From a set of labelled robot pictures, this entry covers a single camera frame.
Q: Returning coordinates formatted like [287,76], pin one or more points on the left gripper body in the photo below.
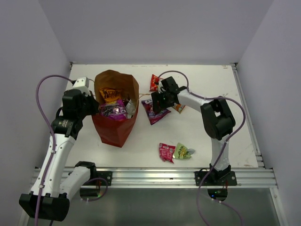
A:
[89,107]

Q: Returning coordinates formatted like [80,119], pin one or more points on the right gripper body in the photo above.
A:
[164,100]

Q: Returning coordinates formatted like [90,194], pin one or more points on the purple Fox's berries candy bag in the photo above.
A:
[152,116]

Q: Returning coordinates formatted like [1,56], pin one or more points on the orange candy packet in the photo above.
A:
[178,107]

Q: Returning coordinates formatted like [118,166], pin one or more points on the red peanut snack packet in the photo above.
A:
[154,82]

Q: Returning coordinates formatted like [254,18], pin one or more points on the yellow honey dijon chips bag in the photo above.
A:
[110,95]

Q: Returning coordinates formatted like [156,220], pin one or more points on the magenta grape candy bag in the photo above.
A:
[114,110]

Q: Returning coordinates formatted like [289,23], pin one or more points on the red paper bag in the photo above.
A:
[114,132]

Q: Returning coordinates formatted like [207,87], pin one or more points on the pink candy packet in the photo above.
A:
[166,152]

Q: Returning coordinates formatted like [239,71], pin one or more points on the green snack packet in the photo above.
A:
[181,152]

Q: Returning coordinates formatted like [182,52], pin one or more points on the brown sea salt chips bag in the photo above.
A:
[130,109]

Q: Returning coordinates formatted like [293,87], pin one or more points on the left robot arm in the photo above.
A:
[50,196]

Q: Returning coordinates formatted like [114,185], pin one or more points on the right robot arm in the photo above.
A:
[217,119]

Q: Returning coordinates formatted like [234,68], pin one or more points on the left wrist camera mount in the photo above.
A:
[82,84]

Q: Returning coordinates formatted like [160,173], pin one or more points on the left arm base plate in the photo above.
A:
[104,178]

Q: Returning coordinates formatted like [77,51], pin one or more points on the aluminium frame rail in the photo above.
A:
[186,178]

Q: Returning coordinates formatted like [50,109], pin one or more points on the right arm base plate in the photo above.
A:
[214,180]

